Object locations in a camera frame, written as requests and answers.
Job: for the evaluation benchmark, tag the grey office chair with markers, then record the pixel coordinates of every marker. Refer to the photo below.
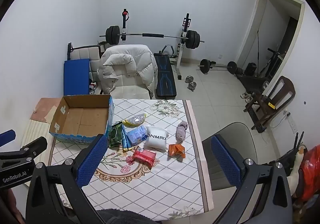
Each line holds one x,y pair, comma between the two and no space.
240,136

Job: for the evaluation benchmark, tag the cream padded chair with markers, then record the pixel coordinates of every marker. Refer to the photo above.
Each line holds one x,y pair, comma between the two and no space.
130,88
85,52

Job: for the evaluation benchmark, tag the black bag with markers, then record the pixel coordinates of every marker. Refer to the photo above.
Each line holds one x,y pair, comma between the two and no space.
250,68

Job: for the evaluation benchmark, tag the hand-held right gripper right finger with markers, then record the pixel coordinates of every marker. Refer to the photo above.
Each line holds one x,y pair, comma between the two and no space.
225,161

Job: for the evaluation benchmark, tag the cardboard box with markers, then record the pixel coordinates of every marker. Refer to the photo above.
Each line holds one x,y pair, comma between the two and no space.
85,121

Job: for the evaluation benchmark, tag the black weight bench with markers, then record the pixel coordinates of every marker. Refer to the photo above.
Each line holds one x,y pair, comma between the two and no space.
163,76

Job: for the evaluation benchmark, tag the grey sock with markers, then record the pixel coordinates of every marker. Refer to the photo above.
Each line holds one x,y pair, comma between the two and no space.
182,132

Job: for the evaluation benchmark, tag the long barbell with black plates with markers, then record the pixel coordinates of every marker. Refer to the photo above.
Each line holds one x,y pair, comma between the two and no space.
152,35

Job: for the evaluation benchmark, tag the red plastic bag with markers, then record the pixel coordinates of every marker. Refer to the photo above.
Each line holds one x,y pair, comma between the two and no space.
311,171

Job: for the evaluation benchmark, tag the green snack packet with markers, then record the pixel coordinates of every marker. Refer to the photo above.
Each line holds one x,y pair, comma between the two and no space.
115,136

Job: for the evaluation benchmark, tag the white barbell rack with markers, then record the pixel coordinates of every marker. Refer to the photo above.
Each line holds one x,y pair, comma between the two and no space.
180,53

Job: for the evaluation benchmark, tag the black router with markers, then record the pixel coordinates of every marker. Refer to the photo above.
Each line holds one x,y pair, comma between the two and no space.
291,155

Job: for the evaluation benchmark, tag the white soft packet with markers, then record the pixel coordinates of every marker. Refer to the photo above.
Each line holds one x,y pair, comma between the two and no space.
156,138

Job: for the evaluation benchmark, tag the silver yellow snack packet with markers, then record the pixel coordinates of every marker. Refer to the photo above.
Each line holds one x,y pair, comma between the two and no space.
136,120

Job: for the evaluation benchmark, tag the blue yellow snack packet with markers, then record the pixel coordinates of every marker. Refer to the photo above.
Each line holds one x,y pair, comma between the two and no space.
125,138

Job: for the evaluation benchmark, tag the pair of white shoes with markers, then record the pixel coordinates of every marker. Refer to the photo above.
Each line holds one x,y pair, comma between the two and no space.
247,96

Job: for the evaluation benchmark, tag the short barbell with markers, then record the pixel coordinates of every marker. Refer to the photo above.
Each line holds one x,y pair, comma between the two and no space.
206,65

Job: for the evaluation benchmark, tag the red white box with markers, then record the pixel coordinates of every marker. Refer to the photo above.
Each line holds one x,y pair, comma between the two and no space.
93,87

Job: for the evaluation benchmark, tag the light blue tissue packet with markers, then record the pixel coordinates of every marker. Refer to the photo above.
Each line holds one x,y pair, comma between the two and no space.
137,134

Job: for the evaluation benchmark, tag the dark exercise equipment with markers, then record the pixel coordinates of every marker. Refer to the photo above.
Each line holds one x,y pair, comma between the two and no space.
252,82

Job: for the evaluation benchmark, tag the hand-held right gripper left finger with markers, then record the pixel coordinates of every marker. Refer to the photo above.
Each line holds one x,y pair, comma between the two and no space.
92,161

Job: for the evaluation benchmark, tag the black scooter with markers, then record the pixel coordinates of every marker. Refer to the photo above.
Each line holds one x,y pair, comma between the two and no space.
271,60

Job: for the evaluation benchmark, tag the white plush toy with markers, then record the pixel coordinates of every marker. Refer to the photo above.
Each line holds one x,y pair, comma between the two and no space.
298,161

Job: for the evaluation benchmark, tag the blue folded mat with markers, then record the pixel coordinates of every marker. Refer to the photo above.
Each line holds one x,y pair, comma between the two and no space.
76,76

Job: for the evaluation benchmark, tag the white puffer jacket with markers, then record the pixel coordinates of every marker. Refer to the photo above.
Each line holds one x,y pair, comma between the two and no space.
130,63

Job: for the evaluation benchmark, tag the brown wooden chair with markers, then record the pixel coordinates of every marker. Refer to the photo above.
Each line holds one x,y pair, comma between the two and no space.
285,91

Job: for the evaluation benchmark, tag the light wooden board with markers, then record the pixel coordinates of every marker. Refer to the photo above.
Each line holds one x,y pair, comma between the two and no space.
35,131

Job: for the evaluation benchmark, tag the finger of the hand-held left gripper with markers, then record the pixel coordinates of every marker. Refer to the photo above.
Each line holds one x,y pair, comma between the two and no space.
7,136
35,146

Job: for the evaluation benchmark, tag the orange snack packet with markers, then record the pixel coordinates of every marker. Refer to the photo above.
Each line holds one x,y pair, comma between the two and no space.
176,150

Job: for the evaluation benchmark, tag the beige cardboard sheet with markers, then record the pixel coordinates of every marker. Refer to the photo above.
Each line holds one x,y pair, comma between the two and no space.
51,115

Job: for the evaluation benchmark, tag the red packet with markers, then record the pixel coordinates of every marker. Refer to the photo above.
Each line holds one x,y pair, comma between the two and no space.
145,156

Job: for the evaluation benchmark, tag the dark fleece clothing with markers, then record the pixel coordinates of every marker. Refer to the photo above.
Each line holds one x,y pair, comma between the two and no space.
125,217

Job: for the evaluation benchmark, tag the pink board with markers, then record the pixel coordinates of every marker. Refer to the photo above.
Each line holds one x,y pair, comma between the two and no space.
43,108

